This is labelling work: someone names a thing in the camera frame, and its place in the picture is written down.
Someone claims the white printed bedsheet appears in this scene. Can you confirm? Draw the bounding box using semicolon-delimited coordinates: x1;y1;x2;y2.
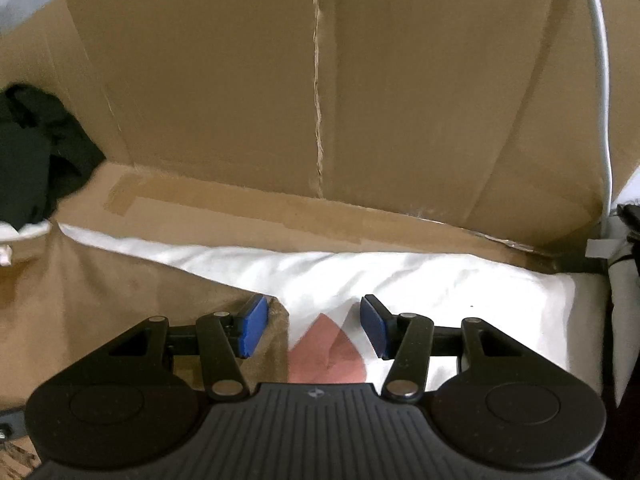
0;220;616;401

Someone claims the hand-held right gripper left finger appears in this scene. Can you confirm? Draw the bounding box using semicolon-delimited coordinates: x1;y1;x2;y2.
112;295;271;401

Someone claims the crumpled black garment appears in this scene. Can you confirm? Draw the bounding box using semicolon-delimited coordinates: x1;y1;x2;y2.
0;83;107;231

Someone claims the white cable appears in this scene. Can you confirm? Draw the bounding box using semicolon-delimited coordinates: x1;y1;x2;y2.
580;0;615;221

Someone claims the brown printed t-shirt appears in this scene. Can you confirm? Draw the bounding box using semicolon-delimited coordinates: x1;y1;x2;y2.
0;222;291;396

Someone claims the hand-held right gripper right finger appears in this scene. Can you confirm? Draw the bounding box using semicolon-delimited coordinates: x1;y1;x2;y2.
361;294;516;402

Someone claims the flattened cardboard sheet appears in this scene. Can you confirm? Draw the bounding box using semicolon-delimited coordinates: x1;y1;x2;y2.
0;0;640;276

